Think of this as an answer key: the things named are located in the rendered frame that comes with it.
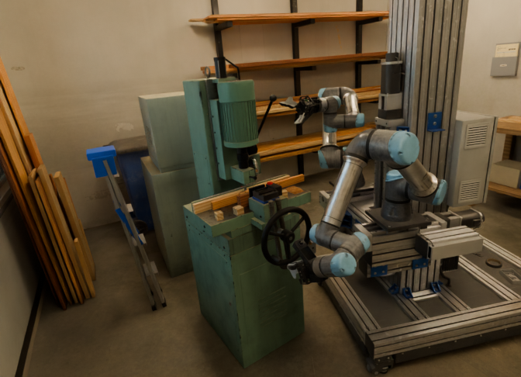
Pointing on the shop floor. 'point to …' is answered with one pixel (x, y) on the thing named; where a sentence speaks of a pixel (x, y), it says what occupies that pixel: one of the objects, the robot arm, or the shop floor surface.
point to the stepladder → (101, 157)
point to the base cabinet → (246, 296)
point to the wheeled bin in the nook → (135, 179)
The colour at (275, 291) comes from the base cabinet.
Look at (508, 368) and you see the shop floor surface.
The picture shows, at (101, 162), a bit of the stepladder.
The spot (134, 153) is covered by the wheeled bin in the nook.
